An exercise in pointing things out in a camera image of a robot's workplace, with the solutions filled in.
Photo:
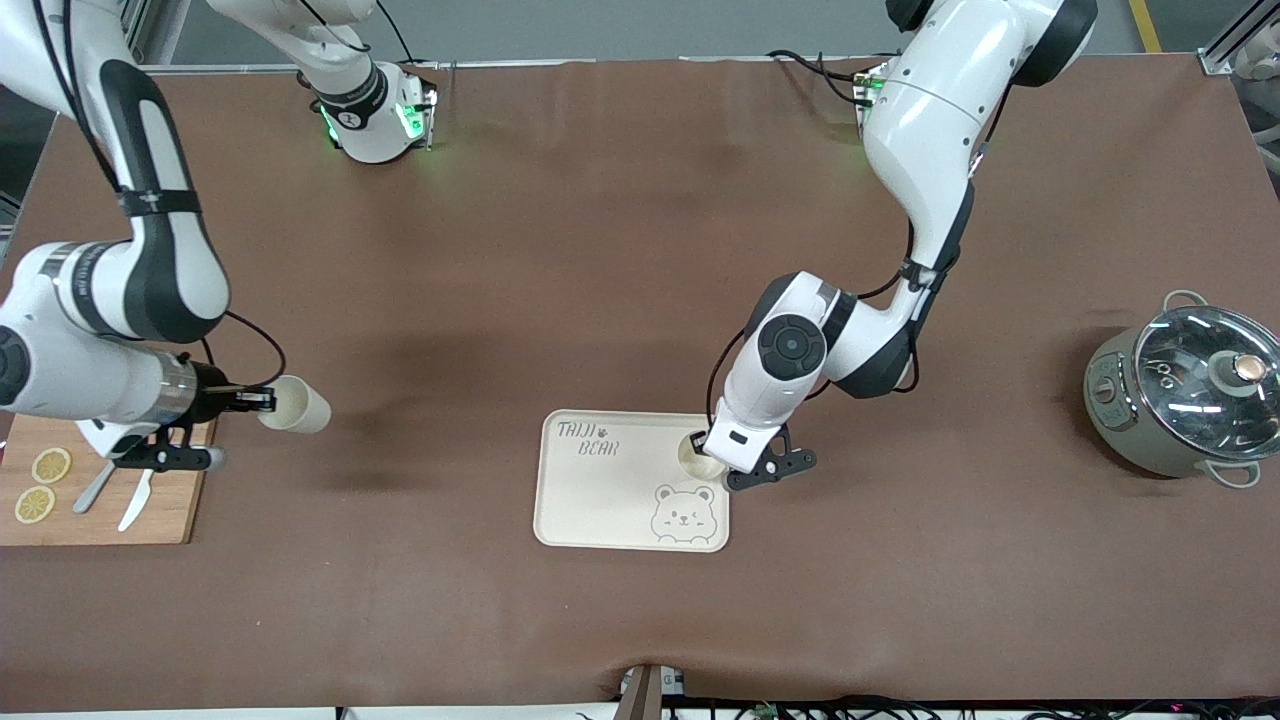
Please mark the white plastic knife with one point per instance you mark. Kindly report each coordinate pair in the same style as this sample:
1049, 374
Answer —
135, 505

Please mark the brown table mat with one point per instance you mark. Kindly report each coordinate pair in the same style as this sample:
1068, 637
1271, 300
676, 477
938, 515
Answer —
600, 250

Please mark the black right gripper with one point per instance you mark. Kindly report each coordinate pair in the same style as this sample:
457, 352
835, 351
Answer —
213, 398

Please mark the cream bear print tray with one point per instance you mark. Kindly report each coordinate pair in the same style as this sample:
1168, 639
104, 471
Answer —
600, 500

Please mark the white plastic cup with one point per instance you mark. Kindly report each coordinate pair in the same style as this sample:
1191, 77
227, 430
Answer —
700, 466
300, 405

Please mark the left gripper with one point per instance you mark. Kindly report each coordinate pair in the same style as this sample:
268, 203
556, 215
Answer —
697, 441

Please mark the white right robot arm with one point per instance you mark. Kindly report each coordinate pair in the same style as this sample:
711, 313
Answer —
160, 270

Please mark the aluminium frame profile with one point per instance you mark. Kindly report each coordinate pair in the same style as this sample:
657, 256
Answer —
1235, 35

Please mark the grey plastic knife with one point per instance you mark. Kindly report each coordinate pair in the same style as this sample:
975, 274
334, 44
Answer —
92, 493

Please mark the lemon slice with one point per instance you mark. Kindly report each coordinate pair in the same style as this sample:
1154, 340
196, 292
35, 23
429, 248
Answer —
35, 504
51, 465

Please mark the wooden cutting board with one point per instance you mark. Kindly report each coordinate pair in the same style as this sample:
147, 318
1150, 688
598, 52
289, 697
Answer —
170, 505

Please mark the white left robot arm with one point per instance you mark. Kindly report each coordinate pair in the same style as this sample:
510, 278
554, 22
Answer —
930, 130

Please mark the glass pot lid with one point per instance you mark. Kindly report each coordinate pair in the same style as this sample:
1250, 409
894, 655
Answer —
1200, 370

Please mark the sage green electric pot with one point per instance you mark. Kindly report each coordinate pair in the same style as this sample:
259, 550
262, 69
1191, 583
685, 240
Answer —
1120, 410

